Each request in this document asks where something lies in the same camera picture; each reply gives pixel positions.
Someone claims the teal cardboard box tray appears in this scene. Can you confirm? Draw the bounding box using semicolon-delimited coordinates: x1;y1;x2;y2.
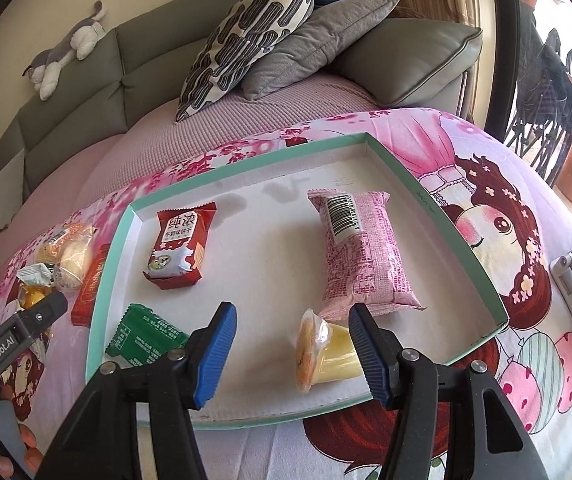
85;131;510;430

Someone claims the clear white bun packet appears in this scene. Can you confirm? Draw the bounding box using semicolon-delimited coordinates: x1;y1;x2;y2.
58;225;99;291

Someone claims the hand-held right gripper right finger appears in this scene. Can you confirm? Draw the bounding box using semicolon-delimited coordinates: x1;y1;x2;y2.
348;302;551;480

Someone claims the black metal rack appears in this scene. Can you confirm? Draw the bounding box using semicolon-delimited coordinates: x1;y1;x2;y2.
503;27;572;186

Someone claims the grey pillow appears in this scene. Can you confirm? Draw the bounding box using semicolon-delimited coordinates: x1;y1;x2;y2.
240;0;401;102

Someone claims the yellow jelly cup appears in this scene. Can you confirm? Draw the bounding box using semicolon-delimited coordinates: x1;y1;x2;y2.
293;308;367;395

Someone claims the grey sofa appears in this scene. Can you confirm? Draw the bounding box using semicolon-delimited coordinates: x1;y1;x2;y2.
0;10;484;211

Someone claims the pink sofa cover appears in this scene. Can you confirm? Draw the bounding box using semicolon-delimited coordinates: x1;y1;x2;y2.
0;72;381;311

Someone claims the pink printed blanket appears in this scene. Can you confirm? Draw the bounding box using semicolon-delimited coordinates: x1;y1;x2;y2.
0;107;572;480

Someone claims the black white patterned pillow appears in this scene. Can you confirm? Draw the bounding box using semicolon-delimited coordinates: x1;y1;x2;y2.
175;0;315;123

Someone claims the dark green snack packet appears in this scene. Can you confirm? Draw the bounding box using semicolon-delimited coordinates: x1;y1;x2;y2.
103;302;191;370

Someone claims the yellow cake clear packet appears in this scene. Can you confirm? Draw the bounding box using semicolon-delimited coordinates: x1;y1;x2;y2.
16;282;47;311

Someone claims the grey white plush toy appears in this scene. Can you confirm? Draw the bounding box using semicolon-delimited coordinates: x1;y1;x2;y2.
22;1;108;102

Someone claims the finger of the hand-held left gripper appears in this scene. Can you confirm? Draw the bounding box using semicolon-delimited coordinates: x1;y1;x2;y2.
16;291;69;337

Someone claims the green white snack packet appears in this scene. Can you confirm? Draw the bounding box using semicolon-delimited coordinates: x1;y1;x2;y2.
16;262;57;291

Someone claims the red white snack packet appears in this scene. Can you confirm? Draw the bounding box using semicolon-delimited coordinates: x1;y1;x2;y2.
142;201;218;292

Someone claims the orange beige barcode packet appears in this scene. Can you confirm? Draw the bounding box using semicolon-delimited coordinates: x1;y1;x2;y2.
33;222;74;266

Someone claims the person's left hand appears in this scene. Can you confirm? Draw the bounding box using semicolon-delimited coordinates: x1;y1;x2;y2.
0;422;47;480

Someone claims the pink snack packet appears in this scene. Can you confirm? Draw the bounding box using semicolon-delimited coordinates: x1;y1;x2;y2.
307;187;424;318

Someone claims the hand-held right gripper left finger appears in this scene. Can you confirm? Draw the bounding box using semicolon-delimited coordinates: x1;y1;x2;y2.
33;301;239;480

